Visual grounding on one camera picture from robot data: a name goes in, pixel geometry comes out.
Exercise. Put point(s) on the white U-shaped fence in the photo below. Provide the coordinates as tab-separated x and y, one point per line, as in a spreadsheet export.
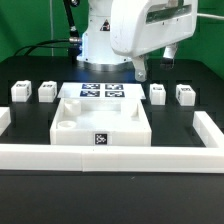
111	158

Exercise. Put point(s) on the white square tabletop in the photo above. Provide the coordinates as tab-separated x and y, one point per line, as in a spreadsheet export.
100	122

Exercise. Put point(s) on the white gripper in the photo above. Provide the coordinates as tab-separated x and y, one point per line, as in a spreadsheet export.
141	26

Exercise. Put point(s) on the white marker sheet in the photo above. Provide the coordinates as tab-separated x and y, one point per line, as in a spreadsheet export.
101	90

